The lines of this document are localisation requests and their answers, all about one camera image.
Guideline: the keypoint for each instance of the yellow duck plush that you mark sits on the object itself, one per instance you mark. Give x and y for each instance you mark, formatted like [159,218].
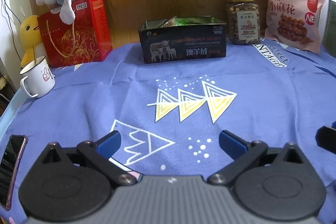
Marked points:
[29,32]

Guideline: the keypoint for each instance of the clear nut jar yellow lid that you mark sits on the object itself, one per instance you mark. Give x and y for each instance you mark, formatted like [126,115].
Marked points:
[242,22]

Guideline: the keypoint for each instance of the thin stick in mug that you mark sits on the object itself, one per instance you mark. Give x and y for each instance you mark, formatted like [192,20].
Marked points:
[34,56]

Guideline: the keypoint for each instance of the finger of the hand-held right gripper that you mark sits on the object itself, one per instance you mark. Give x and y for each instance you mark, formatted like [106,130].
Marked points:
[325,138]

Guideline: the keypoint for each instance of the white enamel mug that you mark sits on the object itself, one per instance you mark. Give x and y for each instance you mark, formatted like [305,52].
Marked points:
[39,79]

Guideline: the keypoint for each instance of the blue printed tablecloth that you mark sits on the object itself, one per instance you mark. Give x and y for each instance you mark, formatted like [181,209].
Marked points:
[78,108]

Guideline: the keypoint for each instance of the smartphone with pink case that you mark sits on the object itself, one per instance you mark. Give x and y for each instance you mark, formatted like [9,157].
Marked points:
[10,166]

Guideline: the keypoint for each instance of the red gift bag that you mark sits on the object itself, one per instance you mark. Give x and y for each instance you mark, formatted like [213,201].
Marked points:
[86,29]

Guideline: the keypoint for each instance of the clear nut packet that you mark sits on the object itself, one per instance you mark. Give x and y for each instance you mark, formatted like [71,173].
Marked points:
[170,23]

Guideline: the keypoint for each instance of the frosted glass door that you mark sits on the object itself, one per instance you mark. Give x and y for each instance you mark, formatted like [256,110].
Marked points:
[331,29]

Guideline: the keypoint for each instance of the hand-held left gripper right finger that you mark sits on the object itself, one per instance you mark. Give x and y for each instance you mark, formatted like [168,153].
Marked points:
[231,141]

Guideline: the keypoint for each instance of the black tin box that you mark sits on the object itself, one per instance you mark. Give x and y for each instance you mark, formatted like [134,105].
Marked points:
[183,48]

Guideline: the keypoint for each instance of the large pink snack bag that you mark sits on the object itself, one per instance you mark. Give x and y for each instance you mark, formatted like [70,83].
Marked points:
[291,14]

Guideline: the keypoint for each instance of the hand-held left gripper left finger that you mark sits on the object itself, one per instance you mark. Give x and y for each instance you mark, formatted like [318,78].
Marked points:
[110,142]

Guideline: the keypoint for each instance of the bright green snack packet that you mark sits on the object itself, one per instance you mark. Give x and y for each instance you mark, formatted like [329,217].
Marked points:
[189,20]

